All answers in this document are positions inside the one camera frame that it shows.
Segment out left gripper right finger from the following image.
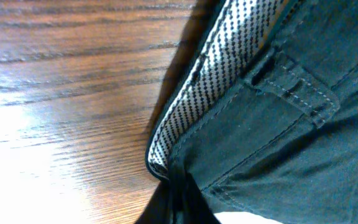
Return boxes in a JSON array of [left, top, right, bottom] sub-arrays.
[[175, 172, 220, 224]]

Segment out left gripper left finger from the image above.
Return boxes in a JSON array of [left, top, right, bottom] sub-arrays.
[[135, 182, 174, 224]]

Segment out black shorts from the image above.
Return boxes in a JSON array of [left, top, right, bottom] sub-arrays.
[[145, 0, 358, 223]]

